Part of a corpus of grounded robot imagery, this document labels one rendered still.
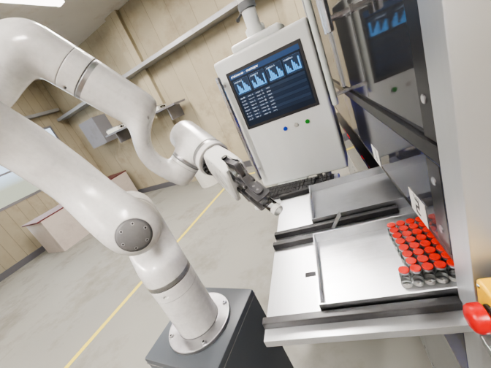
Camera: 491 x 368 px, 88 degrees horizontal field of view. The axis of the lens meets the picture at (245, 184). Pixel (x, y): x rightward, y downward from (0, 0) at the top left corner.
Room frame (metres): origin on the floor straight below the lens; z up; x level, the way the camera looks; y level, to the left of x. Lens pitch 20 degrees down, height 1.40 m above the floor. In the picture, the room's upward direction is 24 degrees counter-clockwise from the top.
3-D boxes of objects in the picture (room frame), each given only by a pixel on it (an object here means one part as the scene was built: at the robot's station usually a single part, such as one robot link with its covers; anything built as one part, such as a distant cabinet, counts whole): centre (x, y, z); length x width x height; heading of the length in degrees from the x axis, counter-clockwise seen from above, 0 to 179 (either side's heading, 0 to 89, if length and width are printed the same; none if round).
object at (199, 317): (0.58, 0.28, 0.95); 0.19 x 0.19 x 0.18
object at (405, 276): (0.40, -0.23, 0.90); 0.02 x 0.02 x 0.05
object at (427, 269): (0.46, -0.30, 0.90); 0.18 x 0.02 x 0.05; 160
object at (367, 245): (0.48, -0.24, 0.90); 0.34 x 0.26 x 0.04; 70
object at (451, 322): (0.67, -0.24, 0.87); 0.70 x 0.48 x 0.02; 160
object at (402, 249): (0.47, -0.28, 0.90); 0.18 x 0.02 x 0.05; 160
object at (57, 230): (5.58, 3.38, 0.36); 2.11 x 0.70 x 0.72; 147
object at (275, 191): (1.23, -0.24, 0.82); 0.40 x 0.14 x 0.02; 62
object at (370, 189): (0.80, -0.36, 0.90); 0.34 x 0.26 x 0.04; 70
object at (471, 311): (0.22, -0.22, 0.99); 0.04 x 0.04 x 0.04; 70
